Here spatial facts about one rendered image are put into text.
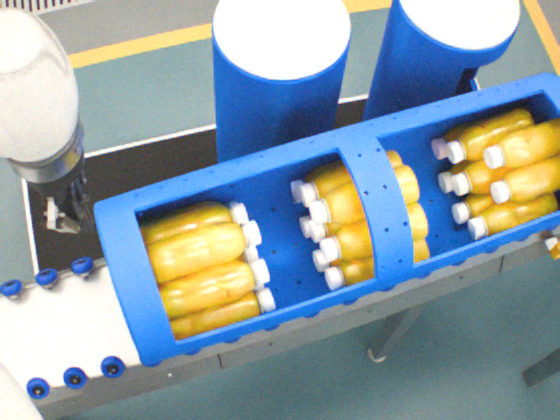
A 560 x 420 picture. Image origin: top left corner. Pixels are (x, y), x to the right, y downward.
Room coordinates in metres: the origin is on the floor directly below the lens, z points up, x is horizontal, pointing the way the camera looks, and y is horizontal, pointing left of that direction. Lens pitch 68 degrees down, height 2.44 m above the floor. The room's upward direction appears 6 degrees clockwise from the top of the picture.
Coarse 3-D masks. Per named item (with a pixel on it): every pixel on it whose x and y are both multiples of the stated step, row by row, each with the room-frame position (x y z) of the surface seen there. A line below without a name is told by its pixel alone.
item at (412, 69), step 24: (408, 24) 1.04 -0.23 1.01; (384, 48) 1.10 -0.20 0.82; (408, 48) 1.03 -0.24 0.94; (432, 48) 1.00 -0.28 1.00; (456, 48) 0.99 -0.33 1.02; (504, 48) 1.03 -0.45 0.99; (384, 72) 1.07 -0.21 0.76; (408, 72) 1.02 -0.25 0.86; (432, 72) 0.99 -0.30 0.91; (456, 72) 0.98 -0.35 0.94; (384, 96) 1.05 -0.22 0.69; (408, 96) 1.00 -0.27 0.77; (432, 96) 0.99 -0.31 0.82
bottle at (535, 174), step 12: (516, 168) 0.68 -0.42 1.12; (528, 168) 0.68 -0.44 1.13; (540, 168) 0.68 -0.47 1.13; (552, 168) 0.68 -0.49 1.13; (504, 180) 0.65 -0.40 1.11; (516, 180) 0.65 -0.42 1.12; (528, 180) 0.65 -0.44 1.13; (540, 180) 0.66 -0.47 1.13; (552, 180) 0.66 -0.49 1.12; (516, 192) 0.63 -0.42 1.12; (528, 192) 0.63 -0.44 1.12; (540, 192) 0.64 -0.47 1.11; (552, 192) 0.65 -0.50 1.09
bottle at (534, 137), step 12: (552, 120) 0.77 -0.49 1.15; (516, 132) 0.73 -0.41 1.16; (528, 132) 0.73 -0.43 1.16; (540, 132) 0.73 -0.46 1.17; (552, 132) 0.74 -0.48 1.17; (504, 144) 0.70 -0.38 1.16; (516, 144) 0.70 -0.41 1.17; (528, 144) 0.71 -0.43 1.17; (540, 144) 0.71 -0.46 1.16; (552, 144) 0.72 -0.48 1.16; (504, 156) 0.68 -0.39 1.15; (516, 156) 0.68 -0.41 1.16; (528, 156) 0.69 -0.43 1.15; (540, 156) 0.70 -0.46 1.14; (552, 156) 0.71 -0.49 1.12
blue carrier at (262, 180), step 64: (384, 128) 0.67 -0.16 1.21; (448, 128) 0.79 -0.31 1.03; (128, 192) 0.53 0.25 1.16; (192, 192) 0.52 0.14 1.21; (256, 192) 0.62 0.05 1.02; (384, 192) 0.55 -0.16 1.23; (448, 192) 0.69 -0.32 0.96; (128, 256) 0.40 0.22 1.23; (384, 256) 0.46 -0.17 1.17; (448, 256) 0.49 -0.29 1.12; (128, 320) 0.31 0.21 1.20; (256, 320) 0.35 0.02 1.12
